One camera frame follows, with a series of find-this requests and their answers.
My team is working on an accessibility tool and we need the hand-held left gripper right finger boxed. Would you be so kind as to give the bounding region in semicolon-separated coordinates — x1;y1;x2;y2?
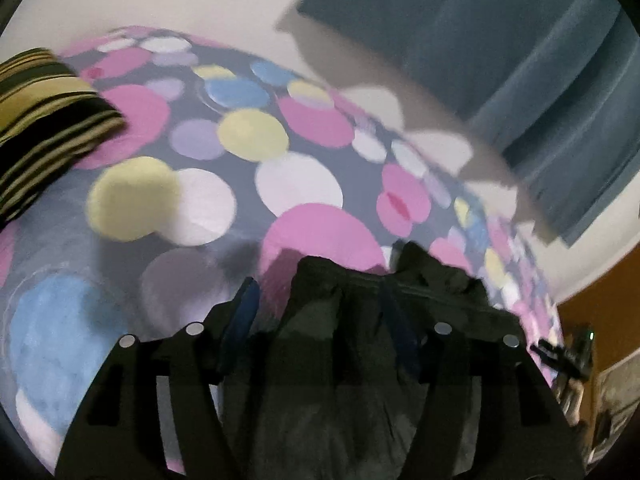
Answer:
377;285;586;480

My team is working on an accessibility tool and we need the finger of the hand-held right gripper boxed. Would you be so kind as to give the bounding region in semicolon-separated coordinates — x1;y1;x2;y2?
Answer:
531;339;573;376

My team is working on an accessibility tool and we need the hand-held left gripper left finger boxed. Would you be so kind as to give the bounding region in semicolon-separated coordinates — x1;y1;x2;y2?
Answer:
55;277;261;480

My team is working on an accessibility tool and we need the black garment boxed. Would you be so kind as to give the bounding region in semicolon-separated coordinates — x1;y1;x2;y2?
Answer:
200;241;531;480

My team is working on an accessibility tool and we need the wooden door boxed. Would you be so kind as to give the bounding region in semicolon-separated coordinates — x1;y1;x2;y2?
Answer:
557;255;640;386

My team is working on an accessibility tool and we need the dotted bedspread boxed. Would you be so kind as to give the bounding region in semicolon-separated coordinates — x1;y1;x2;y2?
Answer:
0;25;566;476

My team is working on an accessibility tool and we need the blue curtain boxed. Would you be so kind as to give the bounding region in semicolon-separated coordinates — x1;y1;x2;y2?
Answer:
295;0;640;248

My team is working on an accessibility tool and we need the striped pillow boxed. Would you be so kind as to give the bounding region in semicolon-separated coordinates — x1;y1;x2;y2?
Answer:
0;47;126;223

